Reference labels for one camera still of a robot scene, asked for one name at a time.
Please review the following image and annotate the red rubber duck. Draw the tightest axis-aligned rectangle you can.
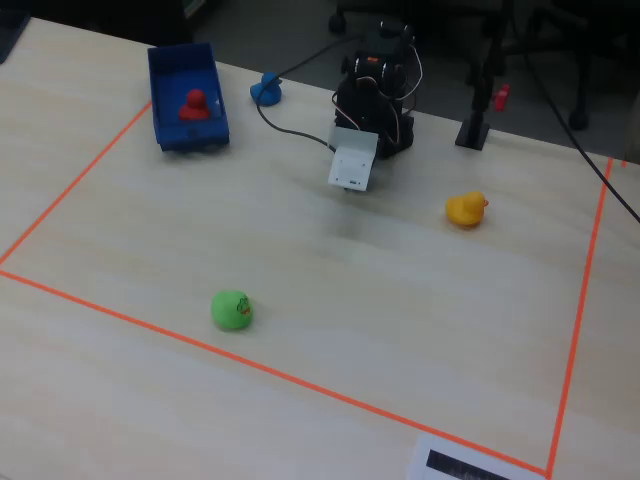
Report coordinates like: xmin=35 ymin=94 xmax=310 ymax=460
xmin=178 ymin=88 xmax=211 ymax=122

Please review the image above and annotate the green rubber duck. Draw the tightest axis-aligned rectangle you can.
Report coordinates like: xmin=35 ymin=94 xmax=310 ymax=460
xmin=210 ymin=289 xmax=257 ymax=333

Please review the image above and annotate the yellow rubber duck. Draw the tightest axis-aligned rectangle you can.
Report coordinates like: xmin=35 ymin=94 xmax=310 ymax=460
xmin=445 ymin=190 xmax=491 ymax=231

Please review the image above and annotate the blue rubber duck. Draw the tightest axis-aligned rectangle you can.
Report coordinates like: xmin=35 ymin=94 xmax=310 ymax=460
xmin=249 ymin=71 xmax=284 ymax=108

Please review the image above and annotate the blue plastic box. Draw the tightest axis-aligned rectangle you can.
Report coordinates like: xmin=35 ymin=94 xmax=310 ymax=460
xmin=146 ymin=42 xmax=231 ymax=154

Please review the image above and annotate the orange tape strip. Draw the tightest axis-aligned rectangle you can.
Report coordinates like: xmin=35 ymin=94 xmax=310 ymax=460
xmin=545 ymin=157 xmax=615 ymax=479
xmin=0 ymin=268 xmax=551 ymax=476
xmin=0 ymin=101 xmax=153 ymax=266

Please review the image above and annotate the white paper sheet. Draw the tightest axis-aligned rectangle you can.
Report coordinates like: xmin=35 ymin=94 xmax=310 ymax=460
xmin=405 ymin=432 xmax=547 ymax=480

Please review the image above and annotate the black office chair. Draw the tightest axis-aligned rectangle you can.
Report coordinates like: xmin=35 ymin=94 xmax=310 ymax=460
xmin=514 ymin=0 xmax=609 ymax=132

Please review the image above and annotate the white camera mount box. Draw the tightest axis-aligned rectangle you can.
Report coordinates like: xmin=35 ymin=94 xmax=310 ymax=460
xmin=327 ymin=125 xmax=380 ymax=193

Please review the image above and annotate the black camera cable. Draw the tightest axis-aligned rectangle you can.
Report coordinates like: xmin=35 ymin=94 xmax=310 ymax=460
xmin=255 ymin=34 xmax=362 ymax=150

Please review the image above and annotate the servo wire bundle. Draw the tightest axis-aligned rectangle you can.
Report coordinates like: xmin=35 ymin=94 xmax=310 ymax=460
xmin=372 ymin=42 xmax=425 ymax=149

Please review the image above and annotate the red clamp handle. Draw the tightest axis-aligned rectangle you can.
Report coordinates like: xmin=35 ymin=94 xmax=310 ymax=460
xmin=491 ymin=83 xmax=512 ymax=113

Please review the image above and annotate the black power cable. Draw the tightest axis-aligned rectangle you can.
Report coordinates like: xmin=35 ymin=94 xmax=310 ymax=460
xmin=519 ymin=44 xmax=640 ymax=224

